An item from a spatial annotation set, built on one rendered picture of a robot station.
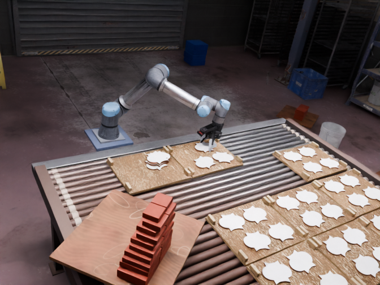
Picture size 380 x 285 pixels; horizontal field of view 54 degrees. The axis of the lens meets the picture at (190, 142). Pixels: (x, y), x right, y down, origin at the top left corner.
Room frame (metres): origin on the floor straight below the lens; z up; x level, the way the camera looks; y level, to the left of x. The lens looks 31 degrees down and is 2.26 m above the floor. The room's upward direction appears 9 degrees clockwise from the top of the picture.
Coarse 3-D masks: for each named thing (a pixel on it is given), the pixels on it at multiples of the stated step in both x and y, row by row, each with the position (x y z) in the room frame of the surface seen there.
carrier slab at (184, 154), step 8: (184, 144) 2.21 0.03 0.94; (192, 144) 2.23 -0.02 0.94; (176, 152) 2.09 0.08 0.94; (184, 152) 2.11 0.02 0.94; (192, 152) 2.13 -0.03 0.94; (200, 152) 2.14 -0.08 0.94; (208, 152) 2.16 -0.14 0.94; (224, 152) 2.20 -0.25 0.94; (176, 160) 2.00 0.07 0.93; (184, 160) 2.02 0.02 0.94; (192, 160) 2.03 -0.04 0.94; (192, 168) 1.94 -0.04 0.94; (216, 168) 1.98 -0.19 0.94; (224, 168) 2.00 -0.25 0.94; (192, 176) 1.85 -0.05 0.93
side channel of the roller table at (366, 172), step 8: (288, 120) 2.85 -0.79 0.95; (296, 128) 2.76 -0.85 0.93; (304, 128) 2.75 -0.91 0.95; (312, 136) 2.63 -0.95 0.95; (320, 144) 2.55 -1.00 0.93; (328, 144) 2.54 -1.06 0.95; (336, 152) 2.43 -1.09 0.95; (344, 160) 2.37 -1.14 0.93; (352, 160) 2.35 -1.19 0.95; (352, 168) 2.30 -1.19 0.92; (360, 168) 2.26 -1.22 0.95; (368, 176) 2.20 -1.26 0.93; (376, 176) 2.18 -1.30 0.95; (376, 184) 2.14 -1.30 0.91
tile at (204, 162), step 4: (200, 156) 2.08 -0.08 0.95; (196, 160) 2.02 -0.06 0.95; (200, 160) 2.03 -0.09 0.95; (204, 160) 2.04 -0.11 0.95; (208, 160) 2.04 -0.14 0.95; (212, 160) 2.05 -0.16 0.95; (196, 164) 1.97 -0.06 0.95; (200, 164) 1.98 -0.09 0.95; (204, 164) 1.99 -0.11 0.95; (208, 164) 2.00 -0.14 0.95; (212, 164) 2.00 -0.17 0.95; (200, 168) 1.95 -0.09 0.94; (204, 168) 1.96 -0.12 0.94; (208, 168) 1.96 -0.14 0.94
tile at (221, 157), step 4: (216, 152) 2.16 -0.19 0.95; (216, 156) 2.11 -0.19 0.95; (220, 156) 2.12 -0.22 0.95; (224, 156) 2.13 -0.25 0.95; (228, 156) 2.13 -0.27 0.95; (216, 160) 2.07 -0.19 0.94; (220, 160) 2.07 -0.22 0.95; (224, 160) 2.08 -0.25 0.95; (228, 160) 2.08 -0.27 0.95; (232, 160) 2.10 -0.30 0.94
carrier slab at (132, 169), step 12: (132, 156) 1.96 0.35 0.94; (144, 156) 1.98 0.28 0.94; (120, 168) 1.82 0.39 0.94; (132, 168) 1.84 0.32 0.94; (144, 168) 1.86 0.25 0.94; (168, 168) 1.90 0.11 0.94; (180, 168) 1.92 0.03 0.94; (120, 180) 1.70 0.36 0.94; (132, 180) 1.71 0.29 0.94; (144, 180) 1.73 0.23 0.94; (156, 180) 1.75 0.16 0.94; (168, 180) 1.77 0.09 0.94; (180, 180) 1.80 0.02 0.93; (132, 192) 1.61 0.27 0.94
